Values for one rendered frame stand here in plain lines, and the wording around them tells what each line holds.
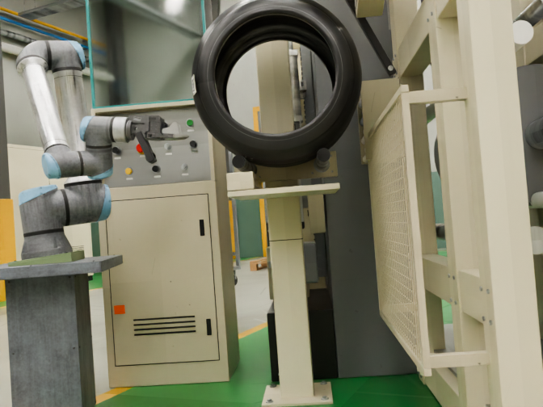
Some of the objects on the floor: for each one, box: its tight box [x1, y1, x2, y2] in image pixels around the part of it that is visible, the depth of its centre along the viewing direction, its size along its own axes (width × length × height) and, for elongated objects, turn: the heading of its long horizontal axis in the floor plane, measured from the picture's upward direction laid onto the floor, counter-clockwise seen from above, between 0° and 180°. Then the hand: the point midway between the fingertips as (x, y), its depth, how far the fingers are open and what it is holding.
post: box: [255, 40, 314, 398], centre depth 238 cm, size 13×13×250 cm
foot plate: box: [262, 380, 333, 407], centre depth 235 cm, size 27×27×2 cm
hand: (185, 138), depth 208 cm, fingers closed
